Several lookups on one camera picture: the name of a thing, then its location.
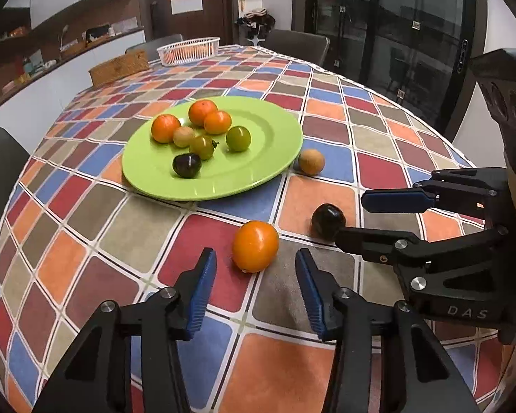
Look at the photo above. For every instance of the orange persimmon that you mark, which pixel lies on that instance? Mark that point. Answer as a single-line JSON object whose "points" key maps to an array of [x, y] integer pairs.
{"points": [[255, 246]]}

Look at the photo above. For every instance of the dark leather chair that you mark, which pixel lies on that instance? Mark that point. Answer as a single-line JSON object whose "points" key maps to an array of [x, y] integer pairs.
{"points": [[0, 167], [299, 45], [155, 43]]}

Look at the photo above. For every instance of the green tomato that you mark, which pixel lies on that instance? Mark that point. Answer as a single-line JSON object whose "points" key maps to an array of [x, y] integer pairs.
{"points": [[238, 138], [203, 146]]}

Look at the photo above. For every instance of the heap of small oranges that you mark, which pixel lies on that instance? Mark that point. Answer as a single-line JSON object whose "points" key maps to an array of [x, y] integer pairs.
{"points": [[193, 50]]}

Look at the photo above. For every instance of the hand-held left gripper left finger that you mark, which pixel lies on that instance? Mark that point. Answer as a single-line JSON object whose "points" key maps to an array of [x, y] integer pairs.
{"points": [[202, 292]]}

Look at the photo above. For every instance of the woven wooden box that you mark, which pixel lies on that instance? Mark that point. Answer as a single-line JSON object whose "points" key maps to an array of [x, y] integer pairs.
{"points": [[118, 69]]}

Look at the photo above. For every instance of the black framed glass sliding door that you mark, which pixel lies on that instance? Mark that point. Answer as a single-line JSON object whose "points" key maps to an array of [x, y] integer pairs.
{"points": [[391, 30]]}

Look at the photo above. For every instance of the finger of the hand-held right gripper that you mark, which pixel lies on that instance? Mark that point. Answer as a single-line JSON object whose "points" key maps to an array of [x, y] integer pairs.
{"points": [[370, 245], [395, 201]]}

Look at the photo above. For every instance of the dark purple plum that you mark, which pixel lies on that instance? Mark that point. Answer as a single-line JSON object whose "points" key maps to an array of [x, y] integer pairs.
{"points": [[186, 165], [328, 220]]}

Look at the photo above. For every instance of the black bag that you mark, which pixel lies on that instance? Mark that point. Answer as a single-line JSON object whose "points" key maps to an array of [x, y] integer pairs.
{"points": [[98, 33]]}

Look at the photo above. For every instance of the white counter cabinets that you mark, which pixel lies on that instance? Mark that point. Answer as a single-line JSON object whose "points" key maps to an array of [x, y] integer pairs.
{"points": [[69, 69]]}

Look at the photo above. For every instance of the brown door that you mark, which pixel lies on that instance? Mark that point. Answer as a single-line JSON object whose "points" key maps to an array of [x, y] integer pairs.
{"points": [[215, 8]]}

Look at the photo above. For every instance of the green plate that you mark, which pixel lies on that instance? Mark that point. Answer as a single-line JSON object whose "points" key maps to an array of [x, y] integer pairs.
{"points": [[262, 155]]}

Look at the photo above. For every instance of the white plastic basket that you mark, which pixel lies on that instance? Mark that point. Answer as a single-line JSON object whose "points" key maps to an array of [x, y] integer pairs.
{"points": [[172, 53]]}

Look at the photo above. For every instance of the pile of dark clothes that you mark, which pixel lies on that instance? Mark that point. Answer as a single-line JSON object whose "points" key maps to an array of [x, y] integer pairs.
{"points": [[256, 23]]}

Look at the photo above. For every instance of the small orange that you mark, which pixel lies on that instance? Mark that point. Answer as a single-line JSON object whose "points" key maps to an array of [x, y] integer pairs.
{"points": [[217, 121], [165, 128], [202, 112]]}

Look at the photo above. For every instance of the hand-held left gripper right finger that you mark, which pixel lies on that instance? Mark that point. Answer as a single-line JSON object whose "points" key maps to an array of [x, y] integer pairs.
{"points": [[311, 297]]}

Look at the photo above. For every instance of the white desk lamp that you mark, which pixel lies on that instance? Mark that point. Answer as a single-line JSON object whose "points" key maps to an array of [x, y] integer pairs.
{"points": [[63, 36]]}

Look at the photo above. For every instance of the brown kiwi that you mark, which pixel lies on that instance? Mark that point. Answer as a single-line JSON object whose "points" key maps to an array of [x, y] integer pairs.
{"points": [[311, 161], [183, 136]]}

